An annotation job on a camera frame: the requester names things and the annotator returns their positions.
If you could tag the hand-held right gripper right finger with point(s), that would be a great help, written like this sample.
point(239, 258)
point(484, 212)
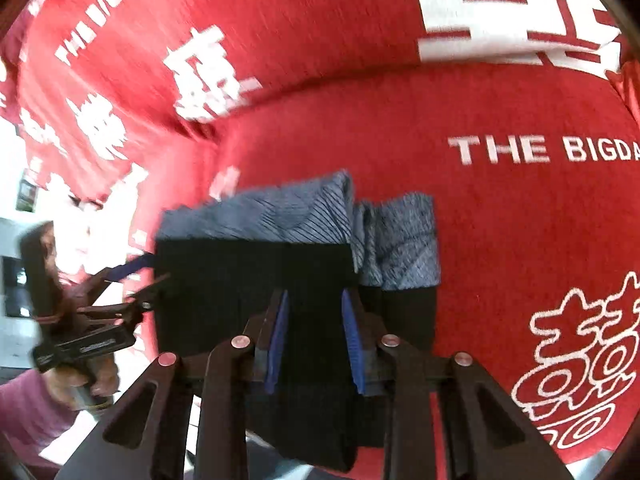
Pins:
point(351, 345)

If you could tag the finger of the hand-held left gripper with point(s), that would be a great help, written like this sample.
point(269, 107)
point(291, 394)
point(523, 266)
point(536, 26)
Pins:
point(127, 270)
point(150, 290)

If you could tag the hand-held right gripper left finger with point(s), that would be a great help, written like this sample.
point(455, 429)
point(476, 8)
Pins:
point(281, 345)

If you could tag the black pants with blue lining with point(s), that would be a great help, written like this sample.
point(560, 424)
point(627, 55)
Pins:
point(225, 285)

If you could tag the person's left forearm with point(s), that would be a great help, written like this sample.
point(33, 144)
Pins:
point(25, 412)

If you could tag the person's left hand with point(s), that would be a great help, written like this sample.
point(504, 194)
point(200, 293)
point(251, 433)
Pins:
point(102, 372)

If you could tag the dark rectangular object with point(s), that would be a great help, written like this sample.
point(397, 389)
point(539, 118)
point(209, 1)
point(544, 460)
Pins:
point(12, 285)

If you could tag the small dark framed object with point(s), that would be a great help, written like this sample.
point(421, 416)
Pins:
point(26, 192)

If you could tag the red printed blanket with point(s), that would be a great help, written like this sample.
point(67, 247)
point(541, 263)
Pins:
point(350, 110)

